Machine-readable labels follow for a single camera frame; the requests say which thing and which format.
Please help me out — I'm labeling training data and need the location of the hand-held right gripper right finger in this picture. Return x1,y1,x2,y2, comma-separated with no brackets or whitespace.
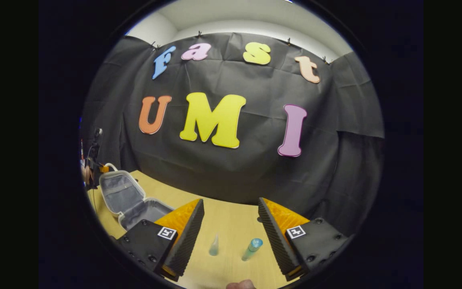
257,197,350,281

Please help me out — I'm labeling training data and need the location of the black backdrop cloth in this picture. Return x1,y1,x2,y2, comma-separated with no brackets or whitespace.
81,32,385,237

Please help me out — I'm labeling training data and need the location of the white suitcase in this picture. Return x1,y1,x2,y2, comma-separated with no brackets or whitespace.
99,163,175,232

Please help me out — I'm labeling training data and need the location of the blue skin care bottle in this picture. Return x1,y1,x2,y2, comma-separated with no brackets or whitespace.
241,238,263,262

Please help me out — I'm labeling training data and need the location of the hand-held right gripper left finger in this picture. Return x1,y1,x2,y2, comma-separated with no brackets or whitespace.
117,198,205,282

